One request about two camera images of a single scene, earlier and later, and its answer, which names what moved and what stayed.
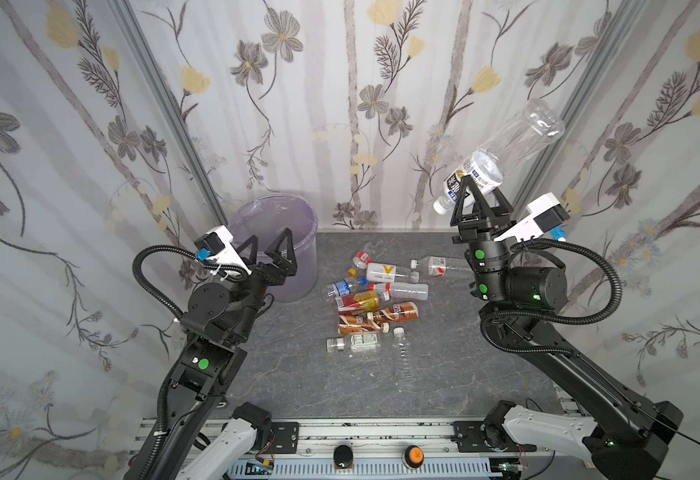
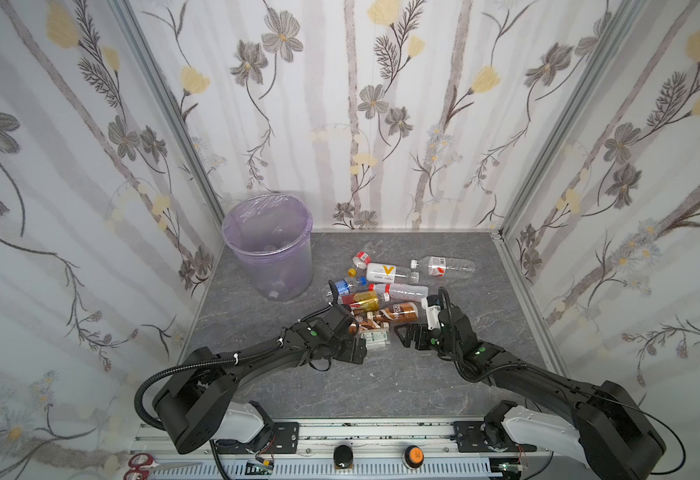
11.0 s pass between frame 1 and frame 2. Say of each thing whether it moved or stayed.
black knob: stayed
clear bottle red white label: stayed
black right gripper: moved
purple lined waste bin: stayed
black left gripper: moved
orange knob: stayed
